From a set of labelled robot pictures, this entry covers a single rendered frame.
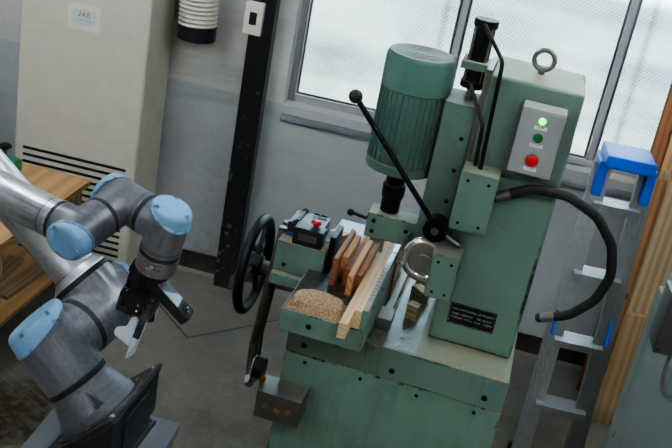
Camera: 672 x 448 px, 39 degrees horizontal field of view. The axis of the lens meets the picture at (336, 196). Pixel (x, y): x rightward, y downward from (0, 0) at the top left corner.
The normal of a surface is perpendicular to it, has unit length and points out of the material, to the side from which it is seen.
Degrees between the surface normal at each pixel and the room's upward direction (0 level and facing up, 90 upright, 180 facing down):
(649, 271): 87
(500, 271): 90
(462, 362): 0
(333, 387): 90
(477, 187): 90
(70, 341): 48
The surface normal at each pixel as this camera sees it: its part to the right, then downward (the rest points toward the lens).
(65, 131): -0.18, 0.36
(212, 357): 0.17, -0.91
